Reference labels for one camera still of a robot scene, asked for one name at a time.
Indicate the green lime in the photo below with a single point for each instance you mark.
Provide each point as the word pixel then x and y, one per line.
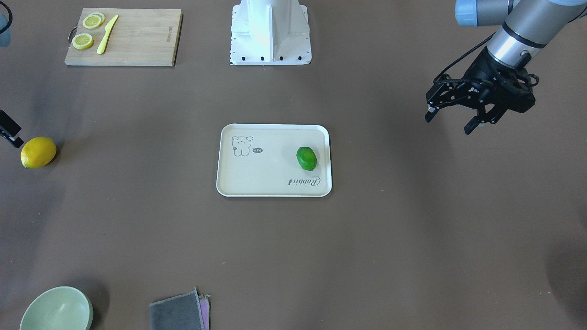
pixel 306 158

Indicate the wooden cutting board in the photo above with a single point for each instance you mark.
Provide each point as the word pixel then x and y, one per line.
pixel 140 37

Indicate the cream rabbit tray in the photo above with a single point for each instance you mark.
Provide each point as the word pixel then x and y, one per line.
pixel 259 160

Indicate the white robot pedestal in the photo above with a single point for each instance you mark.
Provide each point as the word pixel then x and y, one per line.
pixel 270 32

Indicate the light green bowl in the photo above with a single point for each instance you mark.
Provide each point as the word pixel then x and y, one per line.
pixel 60 308

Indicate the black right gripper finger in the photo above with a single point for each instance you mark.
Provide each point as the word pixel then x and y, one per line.
pixel 9 130

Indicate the yellow plastic knife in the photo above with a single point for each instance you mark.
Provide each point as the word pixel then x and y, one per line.
pixel 108 29

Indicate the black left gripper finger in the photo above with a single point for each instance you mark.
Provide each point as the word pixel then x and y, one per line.
pixel 482 117
pixel 441 94

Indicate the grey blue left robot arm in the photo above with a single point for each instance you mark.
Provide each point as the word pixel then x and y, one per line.
pixel 525 27

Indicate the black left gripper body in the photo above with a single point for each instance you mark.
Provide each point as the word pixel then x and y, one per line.
pixel 479 74

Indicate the grey folded cloth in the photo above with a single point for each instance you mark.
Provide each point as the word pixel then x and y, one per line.
pixel 190 311

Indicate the yellow lemon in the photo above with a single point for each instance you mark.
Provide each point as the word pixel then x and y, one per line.
pixel 39 151

